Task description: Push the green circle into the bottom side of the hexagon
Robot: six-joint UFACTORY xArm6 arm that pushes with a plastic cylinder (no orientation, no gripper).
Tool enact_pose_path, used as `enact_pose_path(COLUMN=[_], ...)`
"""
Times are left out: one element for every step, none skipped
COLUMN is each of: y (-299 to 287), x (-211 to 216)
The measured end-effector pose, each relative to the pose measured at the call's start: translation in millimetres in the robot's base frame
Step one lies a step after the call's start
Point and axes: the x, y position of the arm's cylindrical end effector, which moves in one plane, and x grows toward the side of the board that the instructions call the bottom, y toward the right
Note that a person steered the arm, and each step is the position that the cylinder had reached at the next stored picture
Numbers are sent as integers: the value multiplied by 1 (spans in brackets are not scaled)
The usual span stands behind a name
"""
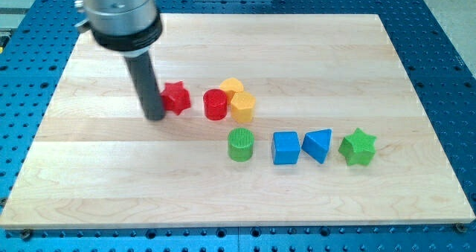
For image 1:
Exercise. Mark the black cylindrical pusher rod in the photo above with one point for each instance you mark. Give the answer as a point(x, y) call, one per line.
point(143, 77)

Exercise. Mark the green star block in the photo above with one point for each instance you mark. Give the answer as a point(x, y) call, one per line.
point(358, 148)

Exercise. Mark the blue triangle block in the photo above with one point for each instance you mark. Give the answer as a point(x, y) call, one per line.
point(317, 143)

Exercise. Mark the light wooden board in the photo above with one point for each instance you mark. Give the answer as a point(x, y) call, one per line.
point(96, 162)

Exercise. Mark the green cylinder block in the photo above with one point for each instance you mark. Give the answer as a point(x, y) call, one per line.
point(240, 144)

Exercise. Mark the red star block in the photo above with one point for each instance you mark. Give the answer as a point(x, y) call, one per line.
point(176, 97)

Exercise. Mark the yellow half-circle block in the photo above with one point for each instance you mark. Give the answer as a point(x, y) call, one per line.
point(231, 86)

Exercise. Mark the yellow hexagon block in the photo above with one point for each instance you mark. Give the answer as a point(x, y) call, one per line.
point(242, 107)

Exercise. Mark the blue perforated table plate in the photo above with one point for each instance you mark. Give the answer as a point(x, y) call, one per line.
point(38, 51)

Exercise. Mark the red cylinder block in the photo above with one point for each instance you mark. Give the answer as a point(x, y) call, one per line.
point(215, 104)

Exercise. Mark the blue cube block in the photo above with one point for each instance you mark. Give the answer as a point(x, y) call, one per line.
point(285, 148)

